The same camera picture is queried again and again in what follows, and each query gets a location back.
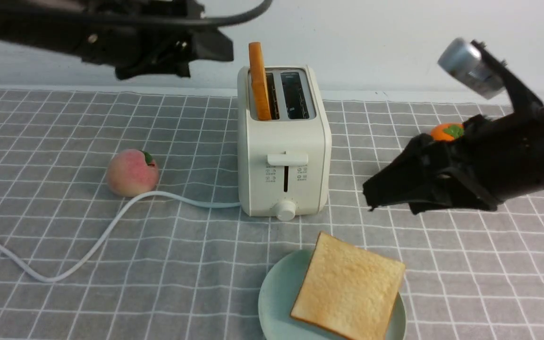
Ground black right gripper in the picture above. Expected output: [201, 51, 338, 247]
[363, 116, 502, 215]

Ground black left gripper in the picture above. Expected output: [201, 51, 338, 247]
[81, 0, 235, 80]

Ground toast slice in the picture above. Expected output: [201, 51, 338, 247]
[290, 232, 406, 340]
[248, 42, 272, 121]

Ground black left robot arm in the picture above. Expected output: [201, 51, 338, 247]
[0, 0, 235, 80]

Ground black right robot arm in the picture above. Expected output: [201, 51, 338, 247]
[363, 106, 544, 214]

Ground orange persimmon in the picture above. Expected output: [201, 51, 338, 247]
[430, 123, 464, 141]

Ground white two-slot toaster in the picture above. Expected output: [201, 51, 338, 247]
[237, 65, 332, 221]

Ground pink peach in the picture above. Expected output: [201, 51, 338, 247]
[105, 149, 159, 197]

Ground light green round plate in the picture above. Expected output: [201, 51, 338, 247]
[258, 249, 407, 340]

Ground grey checked tablecloth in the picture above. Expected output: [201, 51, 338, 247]
[0, 90, 544, 340]

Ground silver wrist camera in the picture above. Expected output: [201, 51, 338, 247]
[437, 37, 505, 99]

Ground white power cord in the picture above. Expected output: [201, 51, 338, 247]
[0, 191, 242, 283]

